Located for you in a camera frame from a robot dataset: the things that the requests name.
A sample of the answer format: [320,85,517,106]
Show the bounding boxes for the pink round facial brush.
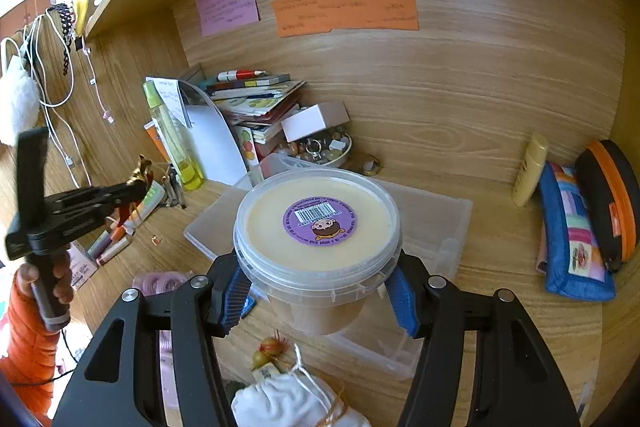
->
[131,271,193,297]

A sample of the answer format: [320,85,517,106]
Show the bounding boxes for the white drawstring cloth pouch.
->
[231,345,371,427]

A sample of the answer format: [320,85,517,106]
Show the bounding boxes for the cream tub with purple sticker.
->
[232,168,402,335]

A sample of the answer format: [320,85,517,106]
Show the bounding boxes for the left hand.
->
[14,248,75,308]

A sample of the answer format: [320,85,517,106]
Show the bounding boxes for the markers on desk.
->
[87,219,134,263]

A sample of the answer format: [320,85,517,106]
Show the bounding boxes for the gold ribbon clear bag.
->
[127,155,153,188]

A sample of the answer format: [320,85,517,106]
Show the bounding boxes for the white leaflet card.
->
[68,241,99,291]

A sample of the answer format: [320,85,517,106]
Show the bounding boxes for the metal clips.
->
[162,164,186,209]

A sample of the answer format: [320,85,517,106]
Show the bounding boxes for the orange sunscreen tube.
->
[144,120,171,162]

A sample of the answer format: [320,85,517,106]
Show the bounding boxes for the yellow-green spray bottle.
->
[143,80,204,191]

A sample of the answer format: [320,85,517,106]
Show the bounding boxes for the white fluffy plush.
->
[0,55,40,146]

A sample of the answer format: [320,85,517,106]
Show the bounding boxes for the white paper sheets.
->
[145,77,247,185]

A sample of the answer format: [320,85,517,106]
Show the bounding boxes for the blue striped fabric pouch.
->
[538,161,616,303]

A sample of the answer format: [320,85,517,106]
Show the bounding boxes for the small fruit charm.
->
[250,331,290,371]

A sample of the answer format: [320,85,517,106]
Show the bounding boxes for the clear plastic storage bin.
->
[182,150,474,381]

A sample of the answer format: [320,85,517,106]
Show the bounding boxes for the stack of books and cards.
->
[201,74,306,167]

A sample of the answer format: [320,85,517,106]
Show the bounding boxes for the cream lotion tube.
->
[511,132,549,207]

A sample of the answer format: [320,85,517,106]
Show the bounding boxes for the black orange zip case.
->
[575,140,639,273]

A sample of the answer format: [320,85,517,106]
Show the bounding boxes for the bowl of beads and trinkets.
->
[284,131,352,168]

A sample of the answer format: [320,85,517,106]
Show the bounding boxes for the pink sticky note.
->
[195,0,259,37]

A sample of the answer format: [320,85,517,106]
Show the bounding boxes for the small white box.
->
[281,102,350,142]

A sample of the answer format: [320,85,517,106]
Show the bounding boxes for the orange sticky note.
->
[271,0,419,38]

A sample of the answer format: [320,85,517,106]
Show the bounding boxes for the white charging cable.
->
[0,8,116,188]

